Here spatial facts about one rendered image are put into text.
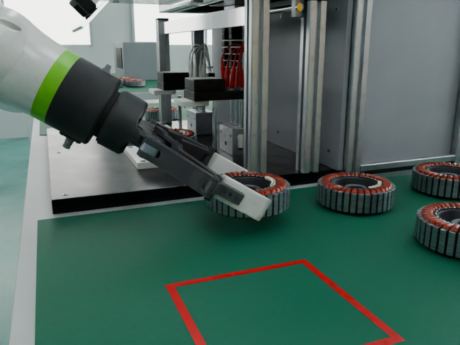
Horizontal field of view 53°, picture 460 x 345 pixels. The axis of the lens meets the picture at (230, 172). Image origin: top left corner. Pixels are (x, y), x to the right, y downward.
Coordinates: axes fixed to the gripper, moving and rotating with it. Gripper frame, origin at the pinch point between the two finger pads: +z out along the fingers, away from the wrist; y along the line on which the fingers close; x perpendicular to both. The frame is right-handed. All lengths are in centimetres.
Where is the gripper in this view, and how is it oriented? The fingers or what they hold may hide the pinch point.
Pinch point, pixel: (245, 189)
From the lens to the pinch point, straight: 62.7
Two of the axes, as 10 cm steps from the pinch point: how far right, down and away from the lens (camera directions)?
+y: 1.2, 2.6, -9.6
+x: 5.1, -8.4, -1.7
